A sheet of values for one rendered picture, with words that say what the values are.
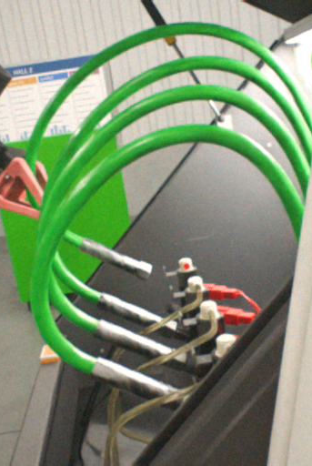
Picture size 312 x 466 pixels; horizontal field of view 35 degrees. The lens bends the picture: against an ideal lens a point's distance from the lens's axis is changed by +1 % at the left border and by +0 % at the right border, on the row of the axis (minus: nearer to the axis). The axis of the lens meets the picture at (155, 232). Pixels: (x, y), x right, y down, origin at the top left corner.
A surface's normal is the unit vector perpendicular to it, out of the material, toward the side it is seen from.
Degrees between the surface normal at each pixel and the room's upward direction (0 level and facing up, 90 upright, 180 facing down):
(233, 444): 90
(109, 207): 90
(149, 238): 90
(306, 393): 76
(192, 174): 90
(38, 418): 0
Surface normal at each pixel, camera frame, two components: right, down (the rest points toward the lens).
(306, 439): -0.99, -0.07
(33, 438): -0.15, -0.96
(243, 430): 0.08, 0.21
